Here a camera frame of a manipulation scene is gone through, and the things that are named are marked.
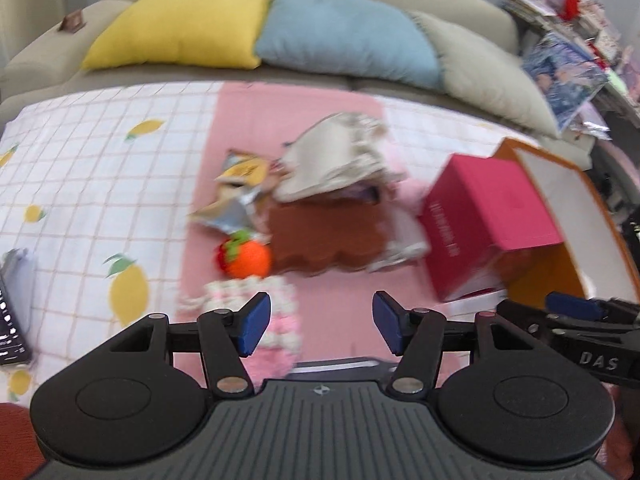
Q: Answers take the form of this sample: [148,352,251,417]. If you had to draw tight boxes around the silver foil packet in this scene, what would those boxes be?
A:
[187,185,271,236]

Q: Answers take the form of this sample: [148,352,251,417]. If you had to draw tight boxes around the magenta cardboard box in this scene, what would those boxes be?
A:
[417,154,566,303]

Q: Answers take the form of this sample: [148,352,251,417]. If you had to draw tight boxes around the strawberry plush toy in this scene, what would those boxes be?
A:
[215,230,273,278]

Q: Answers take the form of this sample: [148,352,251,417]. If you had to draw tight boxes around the silver foil wrapper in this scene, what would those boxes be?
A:
[570,110,613,141]

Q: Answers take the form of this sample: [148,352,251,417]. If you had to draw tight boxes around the orange cardboard box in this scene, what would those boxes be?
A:
[492,137,636,311]

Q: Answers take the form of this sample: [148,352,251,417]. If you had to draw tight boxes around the printed picture book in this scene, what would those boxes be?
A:
[522,32,611,136]

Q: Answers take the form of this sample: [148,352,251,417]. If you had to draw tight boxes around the pale grey cloth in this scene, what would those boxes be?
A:
[0,249,38,331]

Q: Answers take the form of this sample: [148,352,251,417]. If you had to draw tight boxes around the beige sofa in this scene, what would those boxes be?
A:
[0,0,596,171]

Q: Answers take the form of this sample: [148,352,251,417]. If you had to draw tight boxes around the pink white knitted toy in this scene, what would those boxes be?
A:
[177,275,303,378]

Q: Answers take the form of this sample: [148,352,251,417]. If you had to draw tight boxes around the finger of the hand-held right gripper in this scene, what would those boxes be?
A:
[496,298,567,349]
[545,291,640,329]

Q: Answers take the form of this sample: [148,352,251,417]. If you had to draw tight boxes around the yellow snack packet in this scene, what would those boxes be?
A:
[214,149,275,187]

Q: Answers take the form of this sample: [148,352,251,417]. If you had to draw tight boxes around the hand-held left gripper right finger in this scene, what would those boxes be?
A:
[371,290,536,401]

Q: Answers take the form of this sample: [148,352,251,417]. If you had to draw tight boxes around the dark flat device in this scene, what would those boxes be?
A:
[290,356,401,383]

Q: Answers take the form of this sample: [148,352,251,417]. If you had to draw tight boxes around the red cloth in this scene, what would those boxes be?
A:
[0,402,46,480]

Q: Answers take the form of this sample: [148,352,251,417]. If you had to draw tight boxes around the stack of books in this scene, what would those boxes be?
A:
[502,0,623,61]

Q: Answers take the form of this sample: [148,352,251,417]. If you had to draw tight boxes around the brown sponge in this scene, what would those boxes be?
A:
[265,195,396,276]

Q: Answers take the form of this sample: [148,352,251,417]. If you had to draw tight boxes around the blue pillow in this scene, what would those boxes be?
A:
[254,0,446,91]

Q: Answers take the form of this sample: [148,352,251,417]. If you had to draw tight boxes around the pink mat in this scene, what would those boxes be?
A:
[175,82,451,391]

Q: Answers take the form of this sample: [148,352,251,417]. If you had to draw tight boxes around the beige pillow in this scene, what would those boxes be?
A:
[410,10,561,138]

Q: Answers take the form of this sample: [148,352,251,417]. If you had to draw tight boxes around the yellow pillow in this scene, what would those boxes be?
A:
[80,0,273,72]

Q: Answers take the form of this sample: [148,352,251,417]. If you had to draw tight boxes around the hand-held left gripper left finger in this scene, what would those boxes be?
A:
[107,291,273,401]

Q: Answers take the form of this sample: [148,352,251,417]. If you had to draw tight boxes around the black remote control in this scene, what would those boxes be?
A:
[0,272,33,366]

